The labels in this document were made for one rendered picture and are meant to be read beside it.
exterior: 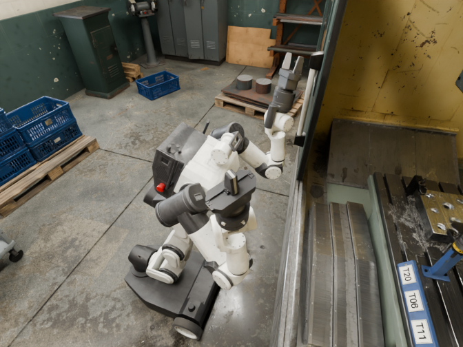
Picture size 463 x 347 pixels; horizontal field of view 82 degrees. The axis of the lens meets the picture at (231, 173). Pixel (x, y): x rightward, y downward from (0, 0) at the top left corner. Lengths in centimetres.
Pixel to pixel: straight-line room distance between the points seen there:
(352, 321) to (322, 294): 16
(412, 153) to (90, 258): 266
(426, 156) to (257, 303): 165
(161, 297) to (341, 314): 115
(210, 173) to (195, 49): 487
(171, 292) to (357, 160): 165
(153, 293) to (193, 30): 468
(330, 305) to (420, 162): 136
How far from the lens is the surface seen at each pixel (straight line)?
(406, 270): 140
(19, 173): 348
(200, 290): 198
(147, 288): 208
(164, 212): 91
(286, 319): 128
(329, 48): 136
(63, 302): 246
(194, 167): 97
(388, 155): 232
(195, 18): 559
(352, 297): 147
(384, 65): 221
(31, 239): 297
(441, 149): 251
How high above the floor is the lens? 199
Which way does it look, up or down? 42 degrees down
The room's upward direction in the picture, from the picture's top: straight up
